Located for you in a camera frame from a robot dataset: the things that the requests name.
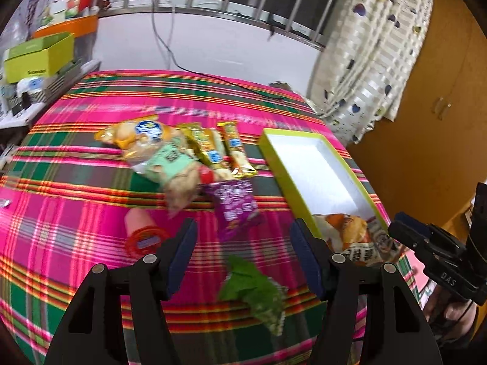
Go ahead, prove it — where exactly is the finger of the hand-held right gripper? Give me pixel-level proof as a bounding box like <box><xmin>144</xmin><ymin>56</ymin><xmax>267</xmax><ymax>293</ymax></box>
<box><xmin>394</xmin><ymin>212</ymin><xmax>431</xmax><ymax>232</ymax></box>
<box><xmin>387</xmin><ymin>221</ymin><xmax>468</xmax><ymax>271</ymax></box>

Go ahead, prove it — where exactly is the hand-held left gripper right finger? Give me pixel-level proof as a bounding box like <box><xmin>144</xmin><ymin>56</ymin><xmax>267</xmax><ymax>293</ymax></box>
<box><xmin>290</xmin><ymin>218</ymin><xmax>444</xmax><ymax>365</ymax></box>

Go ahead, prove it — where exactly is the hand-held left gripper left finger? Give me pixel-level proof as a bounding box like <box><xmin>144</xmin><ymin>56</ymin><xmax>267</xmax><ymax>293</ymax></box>
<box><xmin>44</xmin><ymin>217</ymin><xmax>198</xmax><ymax>365</ymax></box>

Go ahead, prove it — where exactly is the orange snack packet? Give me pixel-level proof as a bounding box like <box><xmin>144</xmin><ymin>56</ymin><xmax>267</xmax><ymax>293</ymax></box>
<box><xmin>313</xmin><ymin>214</ymin><xmax>371</xmax><ymax>253</ymax></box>

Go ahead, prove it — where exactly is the pink sausage snack packet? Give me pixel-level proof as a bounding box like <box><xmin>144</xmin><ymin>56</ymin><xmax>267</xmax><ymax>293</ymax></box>
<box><xmin>124</xmin><ymin>207</ymin><xmax>172</xmax><ymax>257</ymax></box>

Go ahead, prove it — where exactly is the purple snack packet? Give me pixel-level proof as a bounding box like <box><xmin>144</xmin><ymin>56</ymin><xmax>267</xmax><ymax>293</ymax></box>
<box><xmin>201</xmin><ymin>179</ymin><xmax>263</xmax><ymax>242</ymax></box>

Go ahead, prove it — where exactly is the small red snack packet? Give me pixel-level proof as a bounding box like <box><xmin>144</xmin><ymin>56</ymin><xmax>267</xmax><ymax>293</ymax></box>
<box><xmin>197</xmin><ymin>166</ymin><xmax>217</xmax><ymax>185</ymax></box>

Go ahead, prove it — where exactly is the shallow lime green box lid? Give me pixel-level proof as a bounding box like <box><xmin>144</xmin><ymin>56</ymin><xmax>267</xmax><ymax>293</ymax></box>
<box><xmin>258</xmin><ymin>128</ymin><xmax>409</xmax><ymax>270</ymax></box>

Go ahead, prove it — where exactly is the mint green snack packet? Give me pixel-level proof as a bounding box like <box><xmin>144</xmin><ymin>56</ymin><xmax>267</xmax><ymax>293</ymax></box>
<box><xmin>131</xmin><ymin>141</ymin><xmax>208</xmax><ymax>219</ymax></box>

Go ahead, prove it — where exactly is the gold snack packet blue label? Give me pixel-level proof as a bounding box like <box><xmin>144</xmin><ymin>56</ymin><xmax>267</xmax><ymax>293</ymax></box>
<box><xmin>178</xmin><ymin>122</ymin><xmax>233</xmax><ymax>180</ymax></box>

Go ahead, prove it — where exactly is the narrow gold snack packet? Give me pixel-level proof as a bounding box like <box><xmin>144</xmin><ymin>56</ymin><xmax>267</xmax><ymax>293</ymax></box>
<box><xmin>217</xmin><ymin>121</ymin><xmax>259</xmax><ymax>179</ymax></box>

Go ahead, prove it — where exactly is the large yellow snack bag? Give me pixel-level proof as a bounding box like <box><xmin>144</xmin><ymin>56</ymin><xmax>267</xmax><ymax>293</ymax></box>
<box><xmin>94</xmin><ymin>116</ymin><xmax>181</xmax><ymax>168</ymax></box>

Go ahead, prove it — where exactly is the person's right hand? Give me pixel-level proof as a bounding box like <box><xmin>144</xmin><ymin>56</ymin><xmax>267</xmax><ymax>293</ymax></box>
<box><xmin>423</xmin><ymin>288</ymin><xmax>479</xmax><ymax>350</ymax></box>

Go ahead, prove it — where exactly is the wooden wardrobe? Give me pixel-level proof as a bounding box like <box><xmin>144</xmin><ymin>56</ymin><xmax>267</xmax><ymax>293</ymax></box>
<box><xmin>348</xmin><ymin>0</ymin><xmax>487</xmax><ymax>244</ymax></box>

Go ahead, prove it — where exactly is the pink green plaid blanket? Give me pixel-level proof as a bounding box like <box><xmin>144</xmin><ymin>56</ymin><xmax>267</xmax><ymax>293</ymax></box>
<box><xmin>0</xmin><ymin>69</ymin><xmax>423</xmax><ymax>365</ymax></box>

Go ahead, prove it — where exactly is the cream striped heart curtain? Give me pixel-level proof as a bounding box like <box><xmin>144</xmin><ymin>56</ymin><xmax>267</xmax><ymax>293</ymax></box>
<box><xmin>306</xmin><ymin>0</ymin><xmax>436</xmax><ymax>145</ymax></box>

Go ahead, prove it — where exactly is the grey plastic basket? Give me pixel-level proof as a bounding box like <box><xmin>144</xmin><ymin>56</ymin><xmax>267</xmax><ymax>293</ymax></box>
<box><xmin>45</xmin><ymin>61</ymin><xmax>101</xmax><ymax>103</ymax></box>

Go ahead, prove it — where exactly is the cluttered white side table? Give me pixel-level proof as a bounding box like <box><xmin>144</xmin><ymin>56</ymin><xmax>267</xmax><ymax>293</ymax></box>
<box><xmin>0</xmin><ymin>61</ymin><xmax>101</xmax><ymax>153</ymax></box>

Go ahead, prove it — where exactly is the black hook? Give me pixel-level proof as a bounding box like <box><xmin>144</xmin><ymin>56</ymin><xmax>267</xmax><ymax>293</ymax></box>
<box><xmin>266</xmin><ymin>11</ymin><xmax>281</xmax><ymax>40</ymax></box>

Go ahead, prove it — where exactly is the deep lime green cardboard box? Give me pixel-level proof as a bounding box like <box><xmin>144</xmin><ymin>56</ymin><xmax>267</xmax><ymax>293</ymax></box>
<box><xmin>4</xmin><ymin>32</ymin><xmax>75</xmax><ymax>84</ymax></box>

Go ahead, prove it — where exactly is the orange plastic bin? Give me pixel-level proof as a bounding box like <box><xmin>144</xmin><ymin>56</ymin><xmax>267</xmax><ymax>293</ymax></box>
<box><xmin>32</xmin><ymin>14</ymin><xmax>99</xmax><ymax>40</ymax></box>

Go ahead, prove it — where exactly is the black cable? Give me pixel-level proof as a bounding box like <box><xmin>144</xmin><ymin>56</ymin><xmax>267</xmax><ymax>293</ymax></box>
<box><xmin>150</xmin><ymin>0</ymin><xmax>286</xmax><ymax>101</ymax></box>

